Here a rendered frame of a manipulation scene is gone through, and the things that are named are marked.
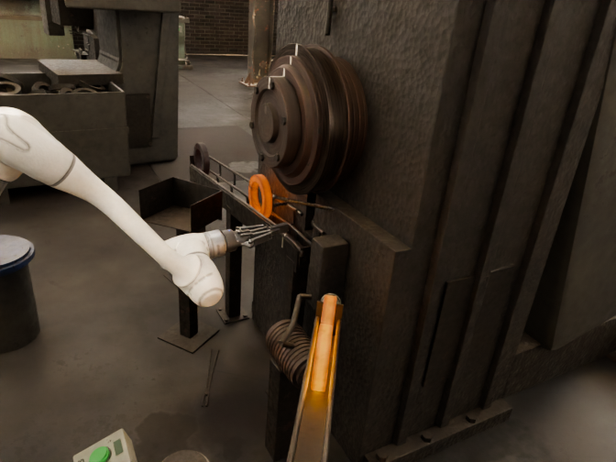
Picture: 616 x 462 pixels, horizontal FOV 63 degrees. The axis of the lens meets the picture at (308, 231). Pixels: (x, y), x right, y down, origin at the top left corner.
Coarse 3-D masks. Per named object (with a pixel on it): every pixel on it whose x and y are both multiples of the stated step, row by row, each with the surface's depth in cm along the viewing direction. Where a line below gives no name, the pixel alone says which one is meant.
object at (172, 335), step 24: (144, 192) 204; (168, 192) 218; (192, 192) 215; (216, 192) 205; (144, 216) 208; (168, 216) 210; (192, 216) 194; (216, 216) 209; (192, 312) 227; (168, 336) 231; (192, 336) 232
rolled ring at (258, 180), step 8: (256, 176) 200; (264, 176) 200; (248, 184) 209; (256, 184) 206; (264, 184) 196; (248, 192) 210; (256, 192) 209; (264, 192) 195; (256, 200) 209; (264, 200) 196; (256, 208) 207; (264, 208) 197
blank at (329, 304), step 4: (324, 296) 132; (328, 296) 132; (332, 296) 132; (324, 300) 129; (328, 300) 129; (332, 300) 130; (324, 304) 128; (328, 304) 128; (332, 304) 128; (324, 308) 127; (328, 308) 127; (332, 308) 127; (324, 312) 126; (328, 312) 126; (332, 312) 126; (324, 316) 126; (328, 316) 126; (332, 316) 126; (324, 320) 126; (328, 320) 125; (332, 320) 125; (332, 324) 125
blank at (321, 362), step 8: (320, 328) 116; (328, 328) 116; (320, 336) 113; (328, 336) 113; (320, 344) 112; (328, 344) 112; (320, 352) 111; (328, 352) 111; (320, 360) 111; (328, 360) 111; (320, 368) 111; (320, 376) 111; (312, 384) 113; (320, 384) 112
